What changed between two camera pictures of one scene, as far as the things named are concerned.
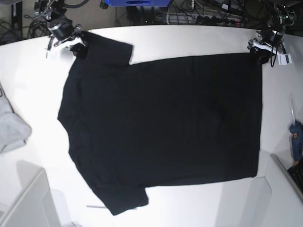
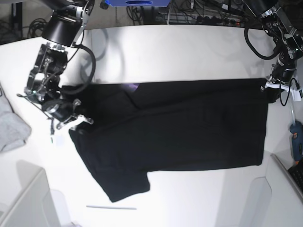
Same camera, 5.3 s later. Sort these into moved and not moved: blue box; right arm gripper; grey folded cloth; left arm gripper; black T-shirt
Moved: left arm gripper; right arm gripper; black T-shirt
Not moved: grey folded cloth; blue box
